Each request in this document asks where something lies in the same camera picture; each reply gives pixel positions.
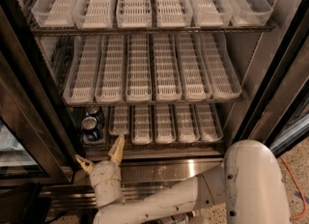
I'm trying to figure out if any white bottle in bin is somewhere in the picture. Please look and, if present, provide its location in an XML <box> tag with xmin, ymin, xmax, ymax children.
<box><xmin>158</xmin><ymin>211</ymin><xmax>195</xmax><ymax>224</ymax></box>

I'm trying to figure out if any stainless steel fridge body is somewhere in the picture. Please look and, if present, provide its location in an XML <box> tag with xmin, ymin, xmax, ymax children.
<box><xmin>0</xmin><ymin>0</ymin><xmax>309</xmax><ymax>212</ymax></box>

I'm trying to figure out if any bottom wire shelf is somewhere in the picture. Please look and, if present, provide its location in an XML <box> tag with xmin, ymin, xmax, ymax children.
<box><xmin>79</xmin><ymin>103</ymin><xmax>224</xmax><ymax>158</ymax></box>

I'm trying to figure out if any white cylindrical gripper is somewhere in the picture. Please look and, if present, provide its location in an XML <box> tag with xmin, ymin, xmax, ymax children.
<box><xmin>75</xmin><ymin>135</ymin><xmax>126</xmax><ymax>208</ymax></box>

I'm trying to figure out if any shelf tray six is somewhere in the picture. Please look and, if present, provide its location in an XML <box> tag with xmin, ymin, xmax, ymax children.
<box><xmin>200</xmin><ymin>33</ymin><xmax>242</xmax><ymax>99</ymax></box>
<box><xmin>228</xmin><ymin>0</ymin><xmax>272</xmax><ymax>26</ymax></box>
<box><xmin>195</xmin><ymin>103</ymin><xmax>223</xmax><ymax>142</ymax></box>

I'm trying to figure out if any middle shelf tray one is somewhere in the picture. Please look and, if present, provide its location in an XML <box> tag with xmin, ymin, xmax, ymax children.
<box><xmin>63</xmin><ymin>36</ymin><xmax>101</xmax><ymax>104</ymax></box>

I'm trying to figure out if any bottom shelf tray six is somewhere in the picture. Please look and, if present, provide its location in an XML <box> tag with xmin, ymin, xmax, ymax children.
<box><xmin>195</xmin><ymin>103</ymin><xmax>223</xmax><ymax>142</ymax></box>

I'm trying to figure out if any bottom shelf tray four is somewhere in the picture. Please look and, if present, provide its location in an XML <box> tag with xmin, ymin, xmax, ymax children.
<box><xmin>154</xmin><ymin>105</ymin><xmax>176</xmax><ymax>144</ymax></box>

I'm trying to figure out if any middle shelf tray three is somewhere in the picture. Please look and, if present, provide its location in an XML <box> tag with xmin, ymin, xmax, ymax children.
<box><xmin>126</xmin><ymin>35</ymin><xmax>152</xmax><ymax>101</ymax></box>

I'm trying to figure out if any wire shelf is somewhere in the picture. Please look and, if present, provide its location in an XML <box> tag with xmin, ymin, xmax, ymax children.
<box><xmin>16</xmin><ymin>0</ymin><xmax>275</xmax><ymax>37</ymax></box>
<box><xmin>79</xmin><ymin>103</ymin><xmax>224</xmax><ymax>158</ymax></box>
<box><xmin>38</xmin><ymin>34</ymin><xmax>249</xmax><ymax>108</ymax></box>

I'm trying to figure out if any top shelf tray two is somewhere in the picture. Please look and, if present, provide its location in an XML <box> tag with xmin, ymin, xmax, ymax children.
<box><xmin>72</xmin><ymin>0</ymin><xmax>116</xmax><ymax>29</ymax></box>

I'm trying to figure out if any top shelf tray one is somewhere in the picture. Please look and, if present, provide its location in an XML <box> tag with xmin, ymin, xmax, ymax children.
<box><xmin>32</xmin><ymin>0</ymin><xmax>77</xmax><ymax>28</ymax></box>

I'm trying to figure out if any shelf tray three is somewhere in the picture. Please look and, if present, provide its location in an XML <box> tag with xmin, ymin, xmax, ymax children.
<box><xmin>131</xmin><ymin>105</ymin><xmax>153</xmax><ymax>145</ymax></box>
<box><xmin>126</xmin><ymin>35</ymin><xmax>152</xmax><ymax>101</ymax></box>
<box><xmin>116</xmin><ymin>0</ymin><xmax>152</xmax><ymax>28</ymax></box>

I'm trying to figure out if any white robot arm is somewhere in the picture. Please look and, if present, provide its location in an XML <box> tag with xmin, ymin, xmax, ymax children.
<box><xmin>75</xmin><ymin>136</ymin><xmax>292</xmax><ymax>224</ymax></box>

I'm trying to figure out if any top shelf tray three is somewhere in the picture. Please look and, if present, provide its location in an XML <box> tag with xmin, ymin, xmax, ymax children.
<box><xmin>116</xmin><ymin>0</ymin><xmax>152</xmax><ymax>28</ymax></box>

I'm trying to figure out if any bottom shelf tray two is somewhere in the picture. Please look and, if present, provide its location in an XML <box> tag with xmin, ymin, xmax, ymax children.
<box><xmin>109</xmin><ymin>106</ymin><xmax>129</xmax><ymax>135</ymax></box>

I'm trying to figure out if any shelf tray five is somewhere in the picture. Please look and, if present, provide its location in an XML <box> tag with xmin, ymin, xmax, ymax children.
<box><xmin>189</xmin><ymin>0</ymin><xmax>233</xmax><ymax>27</ymax></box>
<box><xmin>175</xmin><ymin>104</ymin><xmax>200</xmax><ymax>143</ymax></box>
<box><xmin>175</xmin><ymin>34</ymin><xmax>211</xmax><ymax>101</ymax></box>

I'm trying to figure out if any top shelf tray four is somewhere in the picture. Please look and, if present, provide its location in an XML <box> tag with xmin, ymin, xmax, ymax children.
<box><xmin>154</xmin><ymin>0</ymin><xmax>193</xmax><ymax>28</ymax></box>

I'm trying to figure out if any middle shelf tray four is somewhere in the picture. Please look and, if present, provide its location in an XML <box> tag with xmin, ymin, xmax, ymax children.
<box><xmin>153</xmin><ymin>34</ymin><xmax>182</xmax><ymax>101</ymax></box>

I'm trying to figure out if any adjacent fridge glass door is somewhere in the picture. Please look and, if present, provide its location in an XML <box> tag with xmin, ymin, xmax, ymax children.
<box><xmin>0</xmin><ymin>118</ymin><xmax>46</xmax><ymax>180</ymax></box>

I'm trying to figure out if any middle shelf tray six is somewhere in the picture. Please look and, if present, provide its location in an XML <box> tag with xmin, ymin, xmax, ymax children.
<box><xmin>200</xmin><ymin>33</ymin><xmax>242</xmax><ymax>99</ymax></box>

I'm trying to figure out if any blue pepsi can front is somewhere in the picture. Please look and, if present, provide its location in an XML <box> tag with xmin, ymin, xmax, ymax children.
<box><xmin>81</xmin><ymin>117</ymin><xmax>103</xmax><ymax>142</ymax></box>

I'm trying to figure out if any orange floor cable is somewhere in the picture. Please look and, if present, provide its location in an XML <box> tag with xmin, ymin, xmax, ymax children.
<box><xmin>279</xmin><ymin>155</ymin><xmax>308</xmax><ymax>221</ymax></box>

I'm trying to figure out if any shelf tray four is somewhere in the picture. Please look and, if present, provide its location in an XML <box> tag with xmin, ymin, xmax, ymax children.
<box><xmin>153</xmin><ymin>34</ymin><xmax>182</xmax><ymax>101</ymax></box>
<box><xmin>154</xmin><ymin>0</ymin><xmax>193</xmax><ymax>28</ymax></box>
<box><xmin>154</xmin><ymin>105</ymin><xmax>176</xmax><ymax>144</ymax></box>

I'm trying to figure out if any blue pepsi can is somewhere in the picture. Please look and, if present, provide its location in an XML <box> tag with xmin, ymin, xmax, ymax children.
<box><xmin>81</xmin><ymin>117</ymin><xmax>103</xmax><ymax>142</ymax></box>
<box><xmin>86</xmin><ymin>106</ymin><xmax>105</xmax><ymax>127</ymax></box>

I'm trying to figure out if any top wire shelf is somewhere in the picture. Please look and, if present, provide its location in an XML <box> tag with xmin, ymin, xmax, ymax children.
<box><xmin>16</xmin><ymin>0</ymin><xmax>275</xmax><ymax>37</ymax></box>

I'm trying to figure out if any blue pepsi can rear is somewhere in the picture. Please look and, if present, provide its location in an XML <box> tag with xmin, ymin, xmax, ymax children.
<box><xmin>86</xmin><ymin>106</ymin><xmax>105</xmax><ymax>127</ymax></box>

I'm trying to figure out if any fridge glass door right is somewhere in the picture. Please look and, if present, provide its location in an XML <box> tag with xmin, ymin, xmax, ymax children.
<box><xmin>225</xmin><ymin>0</ymin><xmax>309</xmax><ymax>157</ymax></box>

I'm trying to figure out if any bottom shelf tray three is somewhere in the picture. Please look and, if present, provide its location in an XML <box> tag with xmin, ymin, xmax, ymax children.
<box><xmin>131</xmin><ymin>105</ymin><xmax>153</xmax><ymax>145</ymax></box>

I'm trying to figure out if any middle shelf tray five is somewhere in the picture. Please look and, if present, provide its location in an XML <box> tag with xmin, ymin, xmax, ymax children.
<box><xmin>175</xmin><ymin>34</ymin><xmax>211</xmax><ymax>101</ymax></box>

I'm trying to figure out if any top shelf tray five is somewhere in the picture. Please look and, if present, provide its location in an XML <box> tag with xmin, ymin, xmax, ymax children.
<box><xmin>189</xmin><ymin>0</ymin><xmax>233</xmax><ymax>27</ymax></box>

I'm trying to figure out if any shelf tray one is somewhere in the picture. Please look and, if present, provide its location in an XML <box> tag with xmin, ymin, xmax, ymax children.
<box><xmin>63</xmin><ymin>36</ymin><xmax>101</xmax><ymax>104</ymax></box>
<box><xmin>32</xmin><ymin>0</ymin><xmax>77</xmax><ymax>28</ymax></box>
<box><xmin>82</xmin><ymin>105</ymin><xmax>110</xmax><ymax>146</ymax></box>

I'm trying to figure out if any shelf tray two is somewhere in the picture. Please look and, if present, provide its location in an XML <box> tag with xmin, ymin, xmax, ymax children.
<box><xmin>72</xmin><ymin>0</ymin><xmax>116</xmax><ymax>29</ymax></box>
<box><xmin>109</xmin><ymin>106</ymin><xmax>129</xmax><ymax>135</ymax></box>
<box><xmin>95</xmin><ymin>35</ymin><xmax>125</xmax><ymax>103</ymax></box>

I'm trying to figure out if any bottom shelf tray five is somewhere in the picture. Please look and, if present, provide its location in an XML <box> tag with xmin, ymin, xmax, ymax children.
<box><xmin>175</xmin><ymin>104</ymin><xmax>200</xmax><ymax>143</ymax></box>

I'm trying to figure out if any middle wire shelf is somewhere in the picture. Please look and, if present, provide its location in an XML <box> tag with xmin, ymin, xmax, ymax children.
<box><xmin>38</xmin><ymin>34</ymin><xmax>249</xmax><ymax>108</ymax></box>

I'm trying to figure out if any top shelf tray six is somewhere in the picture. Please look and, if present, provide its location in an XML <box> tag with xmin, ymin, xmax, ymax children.
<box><xmin>228</xmin><ymin>0</ymin><xmax>272</xmax><ymax>26</ymax></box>

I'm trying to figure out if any bottom shelf tray one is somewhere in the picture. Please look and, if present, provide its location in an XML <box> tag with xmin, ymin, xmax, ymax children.
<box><xmin>82</xmin><ymin>105</ymin><xmax>110</xmax><ymax>146</ymax></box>

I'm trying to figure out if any middle shelf tray two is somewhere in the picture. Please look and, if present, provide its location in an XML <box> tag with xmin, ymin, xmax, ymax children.
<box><xmin>95</xmin><ymin>35</ymin><xmax>125</xmax><ymax>103</ymax></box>

